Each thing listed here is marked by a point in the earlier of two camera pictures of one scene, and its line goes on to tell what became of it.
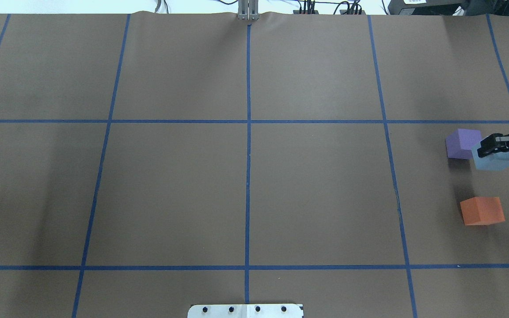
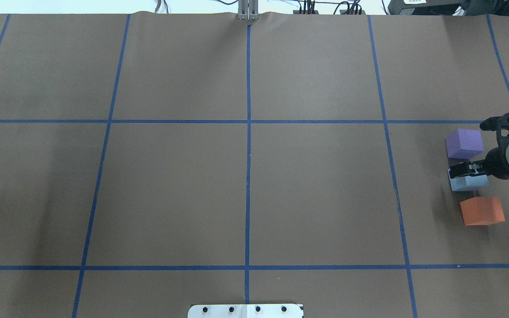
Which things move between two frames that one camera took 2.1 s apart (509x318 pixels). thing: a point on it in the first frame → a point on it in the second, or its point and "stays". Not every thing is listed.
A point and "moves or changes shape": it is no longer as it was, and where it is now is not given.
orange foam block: [482, 211] stays
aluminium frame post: [248, 9] stays
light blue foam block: [497, 161] moves or changes shape
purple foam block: [459, 143] stays
